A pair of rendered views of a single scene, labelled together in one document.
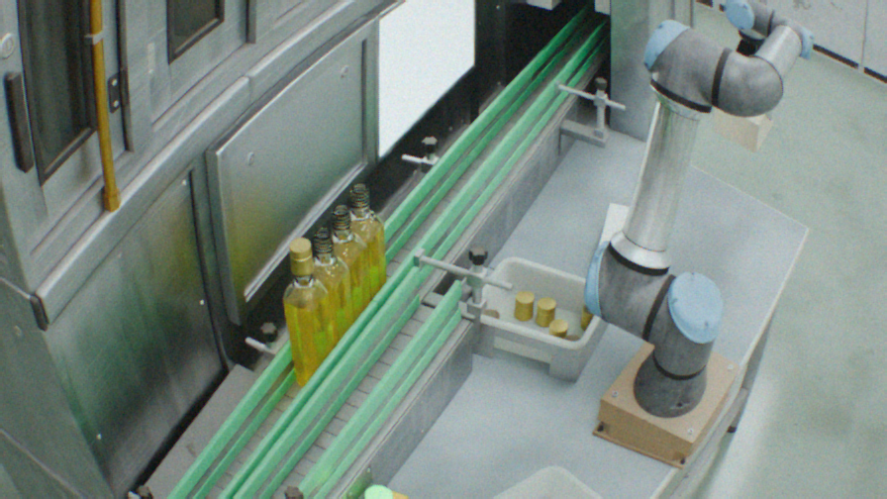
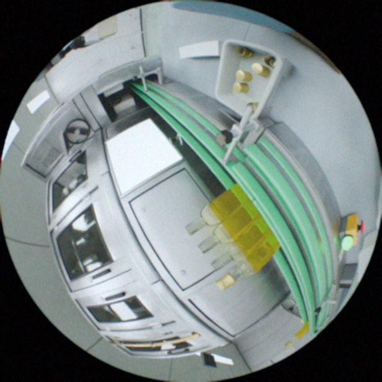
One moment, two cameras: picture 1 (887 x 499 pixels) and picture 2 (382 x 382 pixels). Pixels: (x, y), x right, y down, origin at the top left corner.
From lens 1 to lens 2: 163 cm
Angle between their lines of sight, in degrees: 51
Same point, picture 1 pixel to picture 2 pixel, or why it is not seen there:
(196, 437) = not seen: hidden behind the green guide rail
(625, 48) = (126, 75)
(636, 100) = (146, 64)
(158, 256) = (221, 302)
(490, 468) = (354, 151)
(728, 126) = (109, 28)
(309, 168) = (186, 216)
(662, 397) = not seen: outside the picture
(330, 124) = (167, 208)
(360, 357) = (284, 219)
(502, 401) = (306, 112)
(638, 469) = not seen: outside the picture
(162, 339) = (250, 287)
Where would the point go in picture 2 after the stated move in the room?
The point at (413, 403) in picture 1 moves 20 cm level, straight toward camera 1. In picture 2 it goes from (320, 200) to (359, 245)
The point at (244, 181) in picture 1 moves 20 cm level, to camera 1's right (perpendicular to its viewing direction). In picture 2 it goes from (192, 273) to (172, 272)
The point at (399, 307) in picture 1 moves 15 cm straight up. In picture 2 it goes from (257, 182) to (211, 218)
